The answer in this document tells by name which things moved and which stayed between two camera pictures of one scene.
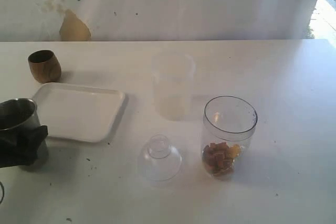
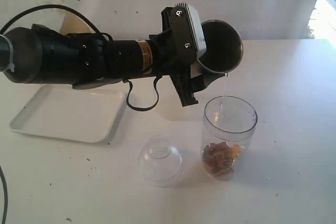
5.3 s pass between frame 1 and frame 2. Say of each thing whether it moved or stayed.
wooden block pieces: stayed
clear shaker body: stayed
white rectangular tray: stayed
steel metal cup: moved
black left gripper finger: moved
